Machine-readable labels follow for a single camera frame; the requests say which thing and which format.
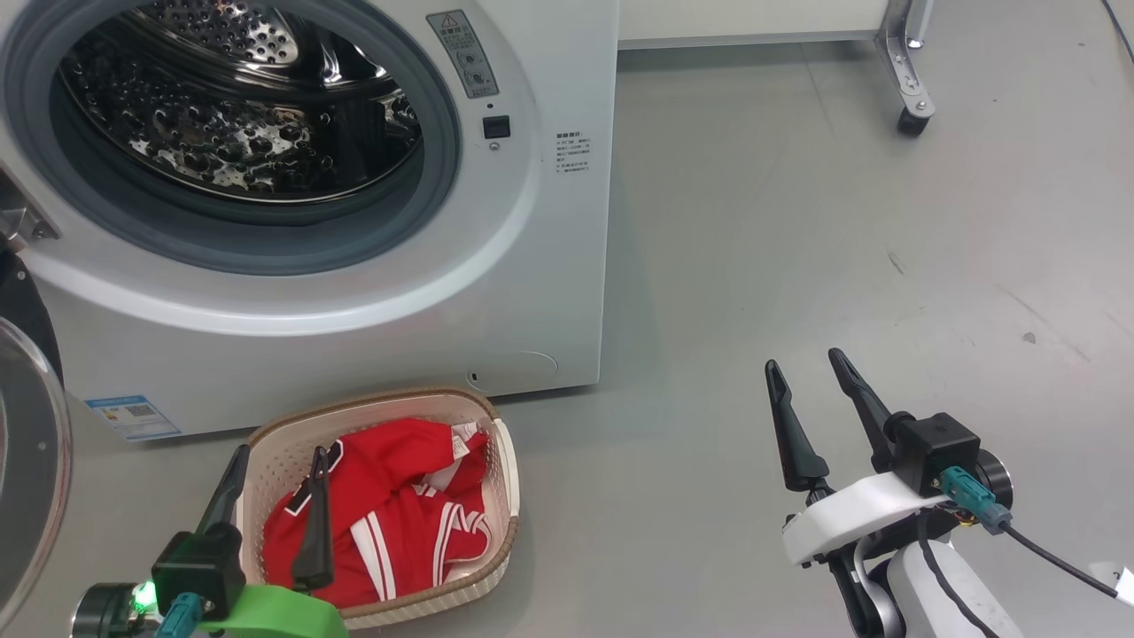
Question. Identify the black caster wheel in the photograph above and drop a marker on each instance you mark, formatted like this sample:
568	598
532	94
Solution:
912	122

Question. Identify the red white sports jersey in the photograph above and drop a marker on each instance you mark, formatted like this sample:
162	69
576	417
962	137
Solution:
390	496

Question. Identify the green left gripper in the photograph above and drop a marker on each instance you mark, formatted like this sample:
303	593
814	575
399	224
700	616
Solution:
275	616

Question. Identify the blue energy label sticker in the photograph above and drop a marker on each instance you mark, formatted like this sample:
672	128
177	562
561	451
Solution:
133	416

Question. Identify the grey warning sticker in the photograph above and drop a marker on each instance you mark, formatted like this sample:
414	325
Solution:
462	53

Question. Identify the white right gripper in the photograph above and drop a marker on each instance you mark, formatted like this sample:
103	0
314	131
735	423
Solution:
850	518

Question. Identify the white table with metal leg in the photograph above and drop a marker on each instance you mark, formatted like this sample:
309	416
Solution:
753	18

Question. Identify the perforated steel drum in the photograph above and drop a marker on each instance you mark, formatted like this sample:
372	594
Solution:
230	124

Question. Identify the small printed text label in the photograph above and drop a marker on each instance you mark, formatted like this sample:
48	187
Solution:
573	153

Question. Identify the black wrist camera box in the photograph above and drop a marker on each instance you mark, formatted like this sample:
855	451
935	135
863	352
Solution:
199	567
935	452

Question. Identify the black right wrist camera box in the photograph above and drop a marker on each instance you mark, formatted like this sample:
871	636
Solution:
935	452

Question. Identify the white front-load washing machine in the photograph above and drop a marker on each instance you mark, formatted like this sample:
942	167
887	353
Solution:
532	266

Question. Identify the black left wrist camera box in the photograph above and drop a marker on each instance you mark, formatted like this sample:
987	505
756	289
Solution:
199	567

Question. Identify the cream perforated laundry basket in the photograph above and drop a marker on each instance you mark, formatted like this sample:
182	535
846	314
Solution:
505	496

